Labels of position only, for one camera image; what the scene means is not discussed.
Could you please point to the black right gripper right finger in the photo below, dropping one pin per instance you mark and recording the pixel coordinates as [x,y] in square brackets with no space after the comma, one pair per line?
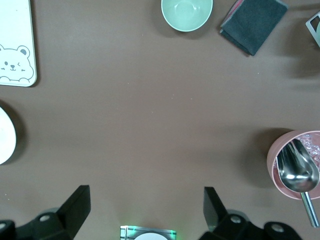
[215,212]

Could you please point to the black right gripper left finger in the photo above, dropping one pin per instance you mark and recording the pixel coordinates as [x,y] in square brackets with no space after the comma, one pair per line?
[72,210]

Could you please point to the white round plate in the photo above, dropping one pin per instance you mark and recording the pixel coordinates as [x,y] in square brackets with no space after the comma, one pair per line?
[6,137]

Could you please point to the pink bowl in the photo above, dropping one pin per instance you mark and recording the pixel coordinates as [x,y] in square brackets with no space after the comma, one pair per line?
[273,160]

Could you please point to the steel scoop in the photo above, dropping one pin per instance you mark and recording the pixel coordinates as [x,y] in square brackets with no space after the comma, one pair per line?
[297,175]

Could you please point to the clear ice pieces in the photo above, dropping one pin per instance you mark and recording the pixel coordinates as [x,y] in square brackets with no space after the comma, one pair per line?
[312,147]

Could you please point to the dark grey folded cloth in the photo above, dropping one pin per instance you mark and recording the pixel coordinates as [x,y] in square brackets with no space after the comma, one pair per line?
[253,25]

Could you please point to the cream bear print tray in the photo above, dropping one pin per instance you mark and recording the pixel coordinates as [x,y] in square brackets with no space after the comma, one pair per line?
[15,25]

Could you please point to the pale green bowl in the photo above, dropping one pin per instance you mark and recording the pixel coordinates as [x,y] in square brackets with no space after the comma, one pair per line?
[186,15]

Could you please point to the pale green cup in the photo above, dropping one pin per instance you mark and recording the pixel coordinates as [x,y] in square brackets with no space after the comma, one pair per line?
[318,32]

